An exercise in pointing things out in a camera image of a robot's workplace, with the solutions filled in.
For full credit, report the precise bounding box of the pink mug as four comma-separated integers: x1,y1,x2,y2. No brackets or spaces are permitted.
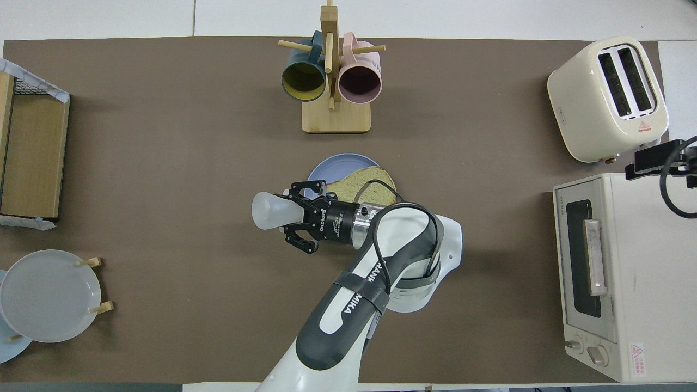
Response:
338,32,383,105

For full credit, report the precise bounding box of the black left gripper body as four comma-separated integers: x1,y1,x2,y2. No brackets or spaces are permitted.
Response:
311,199,360,246

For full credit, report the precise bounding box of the squeeze bottle with blue cap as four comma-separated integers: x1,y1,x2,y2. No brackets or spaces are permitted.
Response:
251,191,305,231

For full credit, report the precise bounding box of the brown table mat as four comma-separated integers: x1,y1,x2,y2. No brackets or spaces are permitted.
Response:
0,37,662,384

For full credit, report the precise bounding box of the black wire mesh basket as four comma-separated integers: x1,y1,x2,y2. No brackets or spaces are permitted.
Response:
14,78,47,96

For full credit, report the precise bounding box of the light grey plate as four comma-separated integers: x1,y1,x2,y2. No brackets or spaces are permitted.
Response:
0,249,102,344

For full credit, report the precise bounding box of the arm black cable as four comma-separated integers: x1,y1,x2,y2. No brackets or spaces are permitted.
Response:
354,180,443,295
658,136,697,219

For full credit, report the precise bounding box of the wooden plate rack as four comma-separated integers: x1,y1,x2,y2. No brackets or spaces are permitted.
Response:
7,257,114,344

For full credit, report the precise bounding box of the wooden mug rack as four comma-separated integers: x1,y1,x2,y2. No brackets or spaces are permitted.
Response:
278,0,386,134

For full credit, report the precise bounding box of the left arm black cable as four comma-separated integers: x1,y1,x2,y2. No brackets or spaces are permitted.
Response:
354,180,443,295

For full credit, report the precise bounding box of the dark teal mug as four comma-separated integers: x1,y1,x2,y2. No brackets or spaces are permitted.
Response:
281,30,327,102

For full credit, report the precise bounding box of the pale blue plate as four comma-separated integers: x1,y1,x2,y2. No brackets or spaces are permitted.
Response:
0,269,33,364

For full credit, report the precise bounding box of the white toaster oven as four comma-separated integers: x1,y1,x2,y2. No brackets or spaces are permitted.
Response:
552,173,697,383

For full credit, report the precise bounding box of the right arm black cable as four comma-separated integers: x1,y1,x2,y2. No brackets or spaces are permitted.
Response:
658,136,697,219

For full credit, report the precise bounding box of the cream toaster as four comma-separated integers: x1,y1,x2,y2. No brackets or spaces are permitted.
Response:
547,36,670,164

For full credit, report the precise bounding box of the bread slice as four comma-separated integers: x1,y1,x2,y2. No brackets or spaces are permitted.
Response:
326,166,398,207

